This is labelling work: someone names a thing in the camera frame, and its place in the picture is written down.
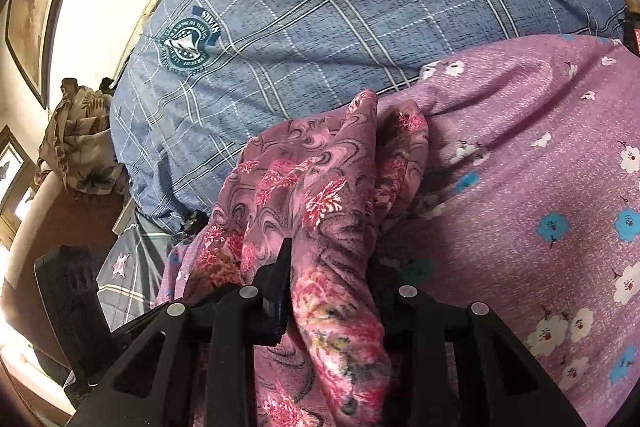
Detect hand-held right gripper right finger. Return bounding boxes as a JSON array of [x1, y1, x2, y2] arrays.
[[369, 263, 587, 427]]

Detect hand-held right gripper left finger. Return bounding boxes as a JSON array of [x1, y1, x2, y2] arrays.
[[67, 237, 295, 427]]

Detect pink floral garment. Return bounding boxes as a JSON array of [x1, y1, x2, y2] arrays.
[[182, 89, 432, 427]]

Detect grey plaid star cloth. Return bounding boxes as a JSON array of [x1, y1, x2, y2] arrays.
[[96, 206, 202, 324]]

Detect brown armchair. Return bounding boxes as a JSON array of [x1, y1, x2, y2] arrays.
[[0, 174, 132, 360]]

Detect small framed picture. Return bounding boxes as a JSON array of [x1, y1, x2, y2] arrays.
[[0, 126, 37, 234]]

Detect beige leaf print cloth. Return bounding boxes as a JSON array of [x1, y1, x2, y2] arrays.
[[34, 77, 129, 204]]

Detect purple floral bed sheet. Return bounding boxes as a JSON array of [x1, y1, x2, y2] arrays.
[[154, 34, 640, 427]]

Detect blue plaid blanket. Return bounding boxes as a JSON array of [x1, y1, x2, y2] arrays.
[[109, 0, 629, 239]]

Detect red and black object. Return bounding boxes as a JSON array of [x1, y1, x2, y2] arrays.
[[617, 14, 640, 54]]

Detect large framed wall picture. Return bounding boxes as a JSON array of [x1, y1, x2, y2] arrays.
[[4, 0, 77, 108]]

